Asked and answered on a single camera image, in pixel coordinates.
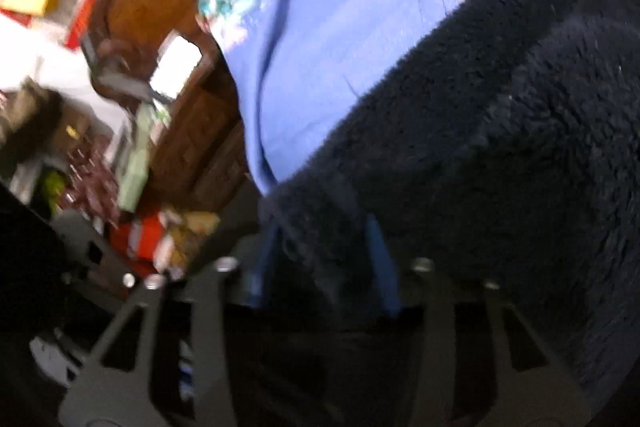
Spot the dark navy fleece garment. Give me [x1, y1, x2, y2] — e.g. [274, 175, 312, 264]
[247, 0, 639, 426]

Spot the carved wooden headboard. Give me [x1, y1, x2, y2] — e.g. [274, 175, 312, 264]
[82, 0, 247, 212]

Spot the blue printed bed sheet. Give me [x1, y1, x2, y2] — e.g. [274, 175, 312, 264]
[202, 0, 466, 193]

